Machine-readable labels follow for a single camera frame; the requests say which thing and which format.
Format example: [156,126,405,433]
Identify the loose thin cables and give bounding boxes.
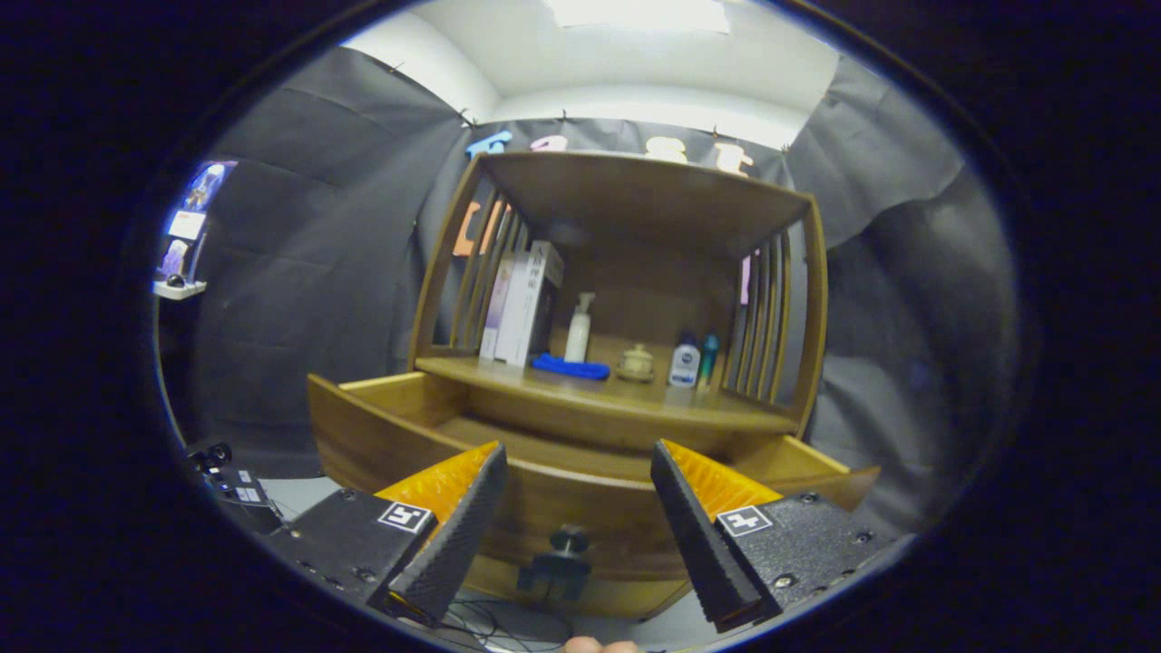
[444,594,577,649]

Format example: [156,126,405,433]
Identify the thick white book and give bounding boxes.
[494,240,565,368]

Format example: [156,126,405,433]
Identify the wooden countertop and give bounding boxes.
[415,354,801,434]

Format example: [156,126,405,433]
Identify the white bottle with blue cap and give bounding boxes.
[668,332,701,389]

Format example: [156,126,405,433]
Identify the black device box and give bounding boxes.
[189,442,284,536]

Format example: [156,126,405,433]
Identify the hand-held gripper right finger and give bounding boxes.
[649,440,899,633]

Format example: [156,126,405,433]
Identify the monitor screen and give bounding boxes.
[161,161,239,282]

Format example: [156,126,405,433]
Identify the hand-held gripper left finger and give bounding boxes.
[268,442,509,627]

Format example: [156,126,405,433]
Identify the thin pale purple book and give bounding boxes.
[478,254,516,362]

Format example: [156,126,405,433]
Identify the white pump bottle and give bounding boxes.
[564,291,597,364]

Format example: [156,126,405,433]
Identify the wooden cabinet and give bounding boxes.
[408,150,828,622]

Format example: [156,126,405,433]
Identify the folded blue cloth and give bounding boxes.
[531,353,611,381]

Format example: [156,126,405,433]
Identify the beige lidded teacup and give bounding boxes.
[617,343,656,382]

